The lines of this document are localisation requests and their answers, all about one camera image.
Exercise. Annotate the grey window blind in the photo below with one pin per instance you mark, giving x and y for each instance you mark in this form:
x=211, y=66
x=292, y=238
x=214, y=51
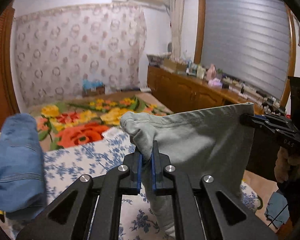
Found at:
x=249, y=40

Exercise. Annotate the person's right hand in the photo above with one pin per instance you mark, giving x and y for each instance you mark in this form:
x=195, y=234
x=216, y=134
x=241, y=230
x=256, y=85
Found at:
x=286, y=167

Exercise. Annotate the wooden sideboard cabinet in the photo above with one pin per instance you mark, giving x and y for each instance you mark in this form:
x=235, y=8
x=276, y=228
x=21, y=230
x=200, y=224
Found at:
x=182, y=93

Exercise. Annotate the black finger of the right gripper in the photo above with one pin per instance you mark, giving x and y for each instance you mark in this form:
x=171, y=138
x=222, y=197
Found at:
x=254, y=121

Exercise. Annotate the patterned lace curtain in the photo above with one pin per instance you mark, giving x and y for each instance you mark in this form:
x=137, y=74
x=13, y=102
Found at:
x=56, y=49

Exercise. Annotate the blue floral white bedsheet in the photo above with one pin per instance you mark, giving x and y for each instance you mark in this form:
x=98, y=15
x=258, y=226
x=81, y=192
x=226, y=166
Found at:
x=64, y=166

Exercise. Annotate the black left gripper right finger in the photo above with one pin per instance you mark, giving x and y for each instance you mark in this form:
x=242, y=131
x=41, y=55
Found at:
x=202, y=207

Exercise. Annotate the blue denim jeans stack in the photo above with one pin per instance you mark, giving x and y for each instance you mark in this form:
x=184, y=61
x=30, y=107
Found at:
x=22, y=184

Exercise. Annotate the cardboard box with blue bag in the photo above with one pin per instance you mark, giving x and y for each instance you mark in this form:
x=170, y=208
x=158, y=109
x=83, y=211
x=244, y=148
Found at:
x=92, y=88

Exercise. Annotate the pink bottle on sideboard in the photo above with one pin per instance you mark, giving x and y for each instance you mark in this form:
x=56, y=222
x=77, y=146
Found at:
x=211, y=72

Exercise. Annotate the cardboard box on sideboard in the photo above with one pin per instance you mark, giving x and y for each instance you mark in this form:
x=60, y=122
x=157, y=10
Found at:
x=173, y=66

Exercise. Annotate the colourful flower blanket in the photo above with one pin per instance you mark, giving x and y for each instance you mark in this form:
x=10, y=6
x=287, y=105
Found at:
x=70, y=123

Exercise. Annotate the grey pants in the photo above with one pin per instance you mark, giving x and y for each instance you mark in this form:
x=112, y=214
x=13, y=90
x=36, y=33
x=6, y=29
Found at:
x=208, y=140

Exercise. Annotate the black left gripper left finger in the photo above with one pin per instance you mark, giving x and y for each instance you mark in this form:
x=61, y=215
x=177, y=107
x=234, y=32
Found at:
x=90, y=207

